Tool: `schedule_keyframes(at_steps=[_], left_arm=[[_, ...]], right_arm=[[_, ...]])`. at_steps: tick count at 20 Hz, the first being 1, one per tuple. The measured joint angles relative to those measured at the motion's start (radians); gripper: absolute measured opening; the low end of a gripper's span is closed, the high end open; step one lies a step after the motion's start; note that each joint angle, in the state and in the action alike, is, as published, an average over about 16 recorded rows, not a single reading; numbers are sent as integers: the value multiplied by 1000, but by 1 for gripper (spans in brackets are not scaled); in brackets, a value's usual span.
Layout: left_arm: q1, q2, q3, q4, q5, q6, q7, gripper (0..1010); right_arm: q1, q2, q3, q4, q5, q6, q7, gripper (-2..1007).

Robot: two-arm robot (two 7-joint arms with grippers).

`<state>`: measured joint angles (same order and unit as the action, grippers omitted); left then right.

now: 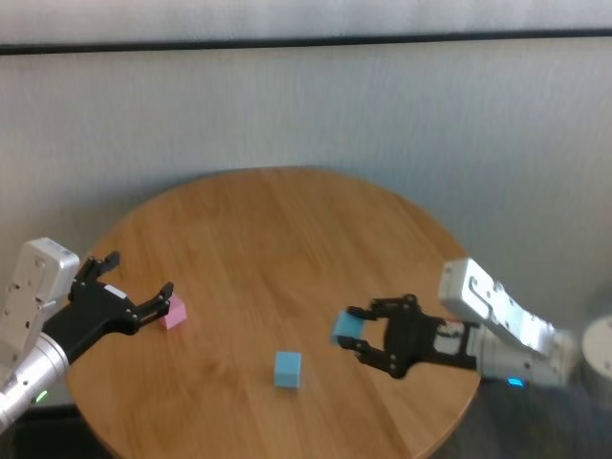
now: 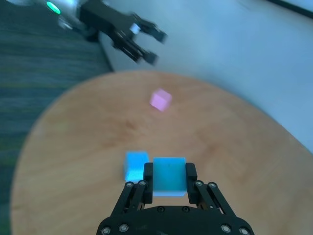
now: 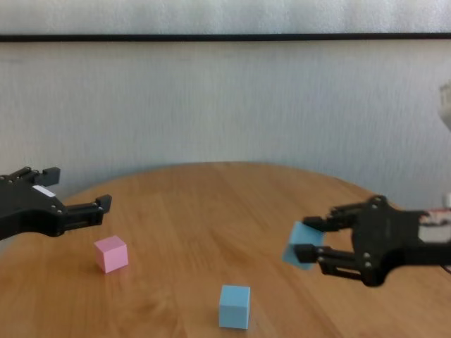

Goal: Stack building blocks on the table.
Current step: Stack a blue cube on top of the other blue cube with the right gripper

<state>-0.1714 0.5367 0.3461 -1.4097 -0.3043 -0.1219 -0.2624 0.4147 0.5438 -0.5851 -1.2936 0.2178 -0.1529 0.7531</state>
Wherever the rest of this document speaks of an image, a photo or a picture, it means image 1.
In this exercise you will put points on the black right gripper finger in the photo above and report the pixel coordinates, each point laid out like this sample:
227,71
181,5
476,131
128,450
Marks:
370,358
382,308

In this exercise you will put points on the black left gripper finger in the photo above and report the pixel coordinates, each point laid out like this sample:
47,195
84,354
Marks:
153,308
98,270

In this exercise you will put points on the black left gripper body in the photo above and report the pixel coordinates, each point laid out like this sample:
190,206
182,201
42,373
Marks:
93,313

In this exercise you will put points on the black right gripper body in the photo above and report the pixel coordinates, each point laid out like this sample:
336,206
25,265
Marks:
421,339

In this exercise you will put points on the pink cube block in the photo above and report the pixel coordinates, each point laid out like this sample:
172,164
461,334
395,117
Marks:
176,315

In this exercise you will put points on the light blue cube block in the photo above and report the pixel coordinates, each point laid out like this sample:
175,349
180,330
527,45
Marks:
346,327
288,370

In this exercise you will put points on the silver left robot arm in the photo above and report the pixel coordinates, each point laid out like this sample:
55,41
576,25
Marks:
28,378

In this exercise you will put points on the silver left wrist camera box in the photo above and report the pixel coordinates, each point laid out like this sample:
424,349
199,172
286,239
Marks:
38,272

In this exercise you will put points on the black wall rail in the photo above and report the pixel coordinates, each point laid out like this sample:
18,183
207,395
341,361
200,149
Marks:
306,40

